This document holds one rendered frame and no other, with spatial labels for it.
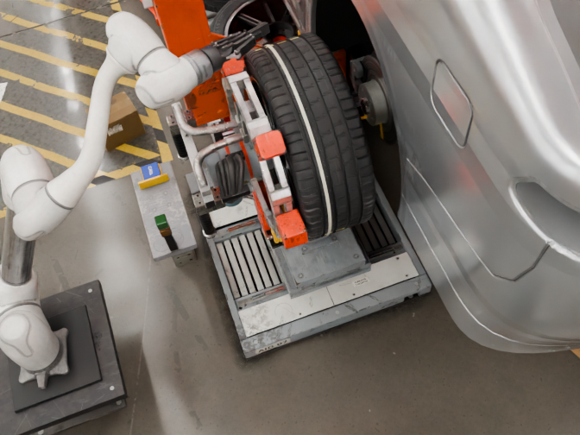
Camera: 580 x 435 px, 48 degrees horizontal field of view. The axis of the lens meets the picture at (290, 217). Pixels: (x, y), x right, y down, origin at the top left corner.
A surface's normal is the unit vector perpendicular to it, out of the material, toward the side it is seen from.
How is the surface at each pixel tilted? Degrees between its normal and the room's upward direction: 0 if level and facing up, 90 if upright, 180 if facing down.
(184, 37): 90
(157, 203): 0
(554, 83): 20
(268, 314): 0
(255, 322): 0
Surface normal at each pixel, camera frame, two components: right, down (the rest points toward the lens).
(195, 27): 0.33, 0.79
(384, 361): -0.07, -0.52
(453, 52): -0.94, 0.22
